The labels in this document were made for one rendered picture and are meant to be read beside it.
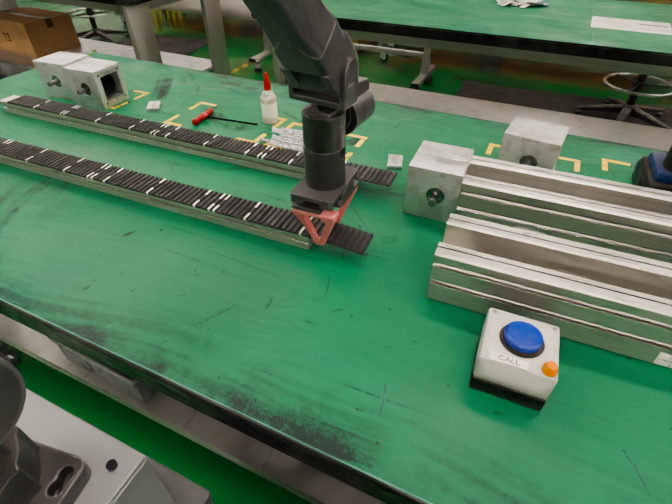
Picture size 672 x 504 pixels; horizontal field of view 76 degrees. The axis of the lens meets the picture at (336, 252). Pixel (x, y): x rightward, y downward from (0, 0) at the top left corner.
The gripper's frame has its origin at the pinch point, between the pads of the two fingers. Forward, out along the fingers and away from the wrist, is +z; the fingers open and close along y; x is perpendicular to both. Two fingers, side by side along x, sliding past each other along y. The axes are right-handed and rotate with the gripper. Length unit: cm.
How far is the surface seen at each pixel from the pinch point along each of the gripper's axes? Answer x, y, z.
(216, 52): 185, 219, 49
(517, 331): -28.9, -13.2, -4.0
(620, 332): -41.2, -4.2, 0.6
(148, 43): 188, 160, 29
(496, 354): -27.3, -16.2, -2.7
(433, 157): -11.8, 18.1, -6.2
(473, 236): -21.6, 2.1, -3.8
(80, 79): 80, 28, -5
